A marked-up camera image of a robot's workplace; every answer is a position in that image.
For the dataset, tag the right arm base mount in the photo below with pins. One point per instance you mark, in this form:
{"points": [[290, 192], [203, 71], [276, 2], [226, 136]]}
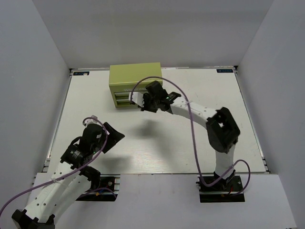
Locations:
{"points": [[219, 194]]}

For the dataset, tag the green metal drawer box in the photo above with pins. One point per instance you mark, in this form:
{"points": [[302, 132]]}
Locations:
{"points": [[124, 78]]}

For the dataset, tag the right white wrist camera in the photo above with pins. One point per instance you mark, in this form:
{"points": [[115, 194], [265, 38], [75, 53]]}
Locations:
{"points": [[136, 98]]}

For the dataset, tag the right blue corner label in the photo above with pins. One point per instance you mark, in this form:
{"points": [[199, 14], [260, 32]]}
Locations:
{"points": [[224, 70]]}

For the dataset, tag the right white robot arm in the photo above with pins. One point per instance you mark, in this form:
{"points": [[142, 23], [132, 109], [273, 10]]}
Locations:
{"points": [[222, 129]]}

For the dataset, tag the blue corner label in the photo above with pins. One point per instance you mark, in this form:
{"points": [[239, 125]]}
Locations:
{"points": [[224, 70], [81, 73]]}

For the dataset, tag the left blue corner label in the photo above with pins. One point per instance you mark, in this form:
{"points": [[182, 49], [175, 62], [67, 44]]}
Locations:
{"points": [[81, 73]]}

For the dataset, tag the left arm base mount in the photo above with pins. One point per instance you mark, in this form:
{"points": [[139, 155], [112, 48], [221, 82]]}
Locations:
{"points": [[106, 191]]}

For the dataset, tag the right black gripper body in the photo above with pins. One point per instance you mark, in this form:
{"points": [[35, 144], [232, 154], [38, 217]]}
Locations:
{"points": [[150, 104]]}

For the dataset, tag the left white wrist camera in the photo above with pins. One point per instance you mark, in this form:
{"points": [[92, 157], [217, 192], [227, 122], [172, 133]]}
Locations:
{"points": [[90, 120]]}

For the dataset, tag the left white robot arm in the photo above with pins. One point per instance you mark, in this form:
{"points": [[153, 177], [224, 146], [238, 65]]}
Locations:
{"points": [[72, 179]]}

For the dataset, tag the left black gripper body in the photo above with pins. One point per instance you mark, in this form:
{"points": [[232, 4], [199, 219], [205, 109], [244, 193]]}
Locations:
{"points": [[98, 146]]}

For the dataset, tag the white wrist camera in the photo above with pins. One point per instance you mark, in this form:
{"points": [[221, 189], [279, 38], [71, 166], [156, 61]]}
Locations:
{"points": [[136, 98], [90, 120]]}

